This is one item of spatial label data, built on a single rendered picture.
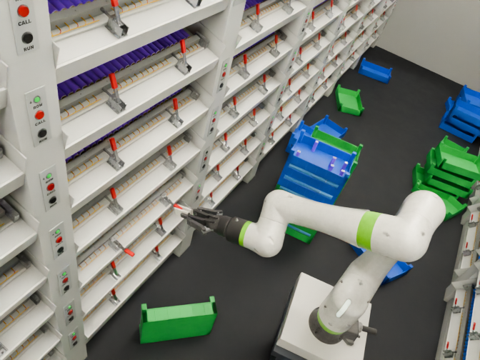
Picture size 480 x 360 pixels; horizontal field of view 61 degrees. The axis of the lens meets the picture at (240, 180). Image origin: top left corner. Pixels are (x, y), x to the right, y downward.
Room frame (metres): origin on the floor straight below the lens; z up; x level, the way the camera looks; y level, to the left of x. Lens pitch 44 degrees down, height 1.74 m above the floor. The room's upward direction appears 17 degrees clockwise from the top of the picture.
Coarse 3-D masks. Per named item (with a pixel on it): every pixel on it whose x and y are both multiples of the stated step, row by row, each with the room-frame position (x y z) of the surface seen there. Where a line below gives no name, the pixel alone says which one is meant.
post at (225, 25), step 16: (224, 16) 1.16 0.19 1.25; (240, 16) 1.23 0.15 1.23; (224, 32) 1.15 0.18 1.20; (208, 80) 1.16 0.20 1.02; (208, 112) 1.15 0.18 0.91; (192, 128) 1.17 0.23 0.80; (208, 128) 1.17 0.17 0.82; (208, 144) 1.20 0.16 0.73; (192, 160) 1.16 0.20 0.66; (208, 160) 1.23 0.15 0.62; (192, 192) 1.16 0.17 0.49; (192, 208) 1.18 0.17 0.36
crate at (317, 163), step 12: (300, 144) 1.71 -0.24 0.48; (312, 144) 1.73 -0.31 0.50; (324, 144) 1.72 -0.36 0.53; (288, 156) 1.55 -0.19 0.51; (300, 156) 1.61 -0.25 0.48; (312, 156) 1.64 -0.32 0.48; (324, 156) 1.67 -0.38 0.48; (336, 156) 1.70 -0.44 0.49; (348, 156) 1.69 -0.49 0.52; (312, 168) 1.52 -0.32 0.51; (324, 168) 1.58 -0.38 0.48; (336, 168) 1.61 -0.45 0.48; (348, 168) 1.64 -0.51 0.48; (336, 180) 1.50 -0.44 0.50
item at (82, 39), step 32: (64, 0) 0.73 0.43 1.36; (96, 0) 0.78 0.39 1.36; (128, 0) 0.85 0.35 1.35; (160, 0) 0.94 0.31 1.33; (192, 0) 1.00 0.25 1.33; (224, 0) 1.12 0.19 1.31; (64, 32) 0.67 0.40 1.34; (96, 32) 0.72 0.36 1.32; (128, 32) 0.78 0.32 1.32; (160, 32) 0.87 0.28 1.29; (64, 64) 0.60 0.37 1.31; (96, 64) 0.69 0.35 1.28
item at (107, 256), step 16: (192, 176) 1.16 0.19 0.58; (176, 192) 1.08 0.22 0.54; (160, 208) 0.98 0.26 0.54; (144, 224) 0.88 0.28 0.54; (96, 240) 0.75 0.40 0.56; (128, 240) 0.80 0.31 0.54; (112, 256) 0.72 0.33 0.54; (80, 272) 0.63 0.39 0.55; (96, 272) 0.65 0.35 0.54; (80, 288) 0.58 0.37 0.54
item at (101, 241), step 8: (176, 176) 1.13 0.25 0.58; (168, 184) 1.07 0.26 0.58; (176, 184) 1.10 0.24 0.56; (160, 192) 1.02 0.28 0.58; (152, 200) 0.97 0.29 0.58; (136, 208) 0.91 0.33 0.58; (144, 208) 0.93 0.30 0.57; (152, 208) 0.95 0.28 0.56; (128, 216) 0.87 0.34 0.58; (120, 224) 0.83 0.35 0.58; (112, 232) 0.79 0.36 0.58; (104, 240) 0.75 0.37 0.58; (96, 248) 0.71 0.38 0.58; (80, 256) 0.66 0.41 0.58; (88, 256) 0.68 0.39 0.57; (96, 256) 0.69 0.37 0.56; (88, 264) 0.66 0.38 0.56
